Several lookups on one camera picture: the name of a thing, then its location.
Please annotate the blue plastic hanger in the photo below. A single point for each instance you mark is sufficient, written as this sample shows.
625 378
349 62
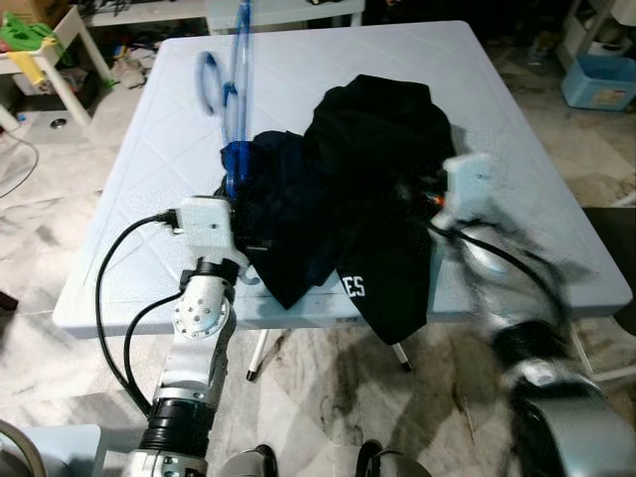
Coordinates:
237 164

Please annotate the black garment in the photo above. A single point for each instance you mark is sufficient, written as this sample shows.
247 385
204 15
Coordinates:
383 149

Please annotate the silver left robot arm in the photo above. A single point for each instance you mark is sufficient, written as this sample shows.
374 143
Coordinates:
204 318

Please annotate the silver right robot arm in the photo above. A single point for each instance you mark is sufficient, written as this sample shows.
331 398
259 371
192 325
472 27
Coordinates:
556 417

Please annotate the navy blue garment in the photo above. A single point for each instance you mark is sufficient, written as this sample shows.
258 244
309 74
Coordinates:
283 219

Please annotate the white folding table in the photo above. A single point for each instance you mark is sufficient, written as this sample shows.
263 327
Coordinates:
517 199

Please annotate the blue plastic bin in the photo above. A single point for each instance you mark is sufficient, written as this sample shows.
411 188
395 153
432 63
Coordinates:
596 84

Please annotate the pale blue kids table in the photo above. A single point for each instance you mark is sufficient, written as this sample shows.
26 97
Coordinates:
288 12

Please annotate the grey robot left leg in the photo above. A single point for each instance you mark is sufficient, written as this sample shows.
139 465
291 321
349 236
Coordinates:
248 462

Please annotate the yellow plastic toy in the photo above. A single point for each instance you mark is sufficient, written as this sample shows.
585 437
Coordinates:
35 68

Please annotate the green plastic toy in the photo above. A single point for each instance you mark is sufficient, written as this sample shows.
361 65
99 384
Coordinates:
25 32

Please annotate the brown cardboard box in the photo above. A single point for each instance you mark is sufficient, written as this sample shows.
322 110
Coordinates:
30 8

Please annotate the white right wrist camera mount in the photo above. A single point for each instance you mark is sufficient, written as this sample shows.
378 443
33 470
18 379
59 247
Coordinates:
467 189

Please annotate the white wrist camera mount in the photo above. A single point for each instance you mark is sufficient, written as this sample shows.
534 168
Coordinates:
206 229
467 189

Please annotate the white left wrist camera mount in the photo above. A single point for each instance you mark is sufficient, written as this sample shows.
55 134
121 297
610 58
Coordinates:
206 229

